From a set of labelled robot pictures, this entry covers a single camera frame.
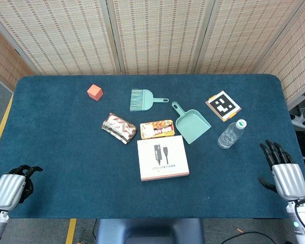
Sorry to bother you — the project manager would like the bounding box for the teal dustpan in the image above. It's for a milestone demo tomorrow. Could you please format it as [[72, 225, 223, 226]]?
[[171, 101, 212, 145]]

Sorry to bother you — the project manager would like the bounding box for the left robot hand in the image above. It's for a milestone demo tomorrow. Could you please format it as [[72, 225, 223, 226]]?
[[0, 165, 43, 211]]

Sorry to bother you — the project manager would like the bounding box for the white cable product box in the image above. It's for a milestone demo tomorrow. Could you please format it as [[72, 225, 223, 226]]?
[[137, 135, 190, 182]]

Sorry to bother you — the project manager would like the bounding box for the black cable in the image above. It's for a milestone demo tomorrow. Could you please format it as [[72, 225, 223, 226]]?
[[220, 231, 299, 244]]

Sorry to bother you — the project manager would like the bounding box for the yellow red snack packet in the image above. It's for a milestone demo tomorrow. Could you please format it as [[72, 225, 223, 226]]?
[[139, 119, 176, 140]]

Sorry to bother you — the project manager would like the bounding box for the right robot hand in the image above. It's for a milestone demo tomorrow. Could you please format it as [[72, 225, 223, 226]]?
[[258, 139, 305, 203]]

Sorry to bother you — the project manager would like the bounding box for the fiducial marker board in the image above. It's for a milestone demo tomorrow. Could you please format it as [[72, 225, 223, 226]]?
[[205, 90, 242, 123]]

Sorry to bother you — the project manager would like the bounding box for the silver red snack bag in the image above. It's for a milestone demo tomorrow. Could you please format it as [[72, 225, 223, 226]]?
[[101, 112, 138, 145]]

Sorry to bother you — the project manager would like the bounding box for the transparent water bottle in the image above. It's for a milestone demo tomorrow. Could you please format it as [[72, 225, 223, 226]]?
[[217, 118, 248, 149]]

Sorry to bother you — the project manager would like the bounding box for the teal hand brush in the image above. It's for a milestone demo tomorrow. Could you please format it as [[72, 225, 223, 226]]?
[[129, 88, 169, 112]]

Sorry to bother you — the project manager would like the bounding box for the orange cube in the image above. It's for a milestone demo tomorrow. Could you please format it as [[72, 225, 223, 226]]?
[[87, 84, 104, 102]]

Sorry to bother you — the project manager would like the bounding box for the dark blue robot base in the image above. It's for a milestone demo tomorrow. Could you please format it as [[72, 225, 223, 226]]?
[[95, 218, 205, 244]]

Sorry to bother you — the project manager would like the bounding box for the woven folding screen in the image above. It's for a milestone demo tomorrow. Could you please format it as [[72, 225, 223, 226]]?
[[0, 0, 305, 107]]

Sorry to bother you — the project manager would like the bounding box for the white power strip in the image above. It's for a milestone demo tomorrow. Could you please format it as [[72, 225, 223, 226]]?
[[289, 113, 305, 131]]

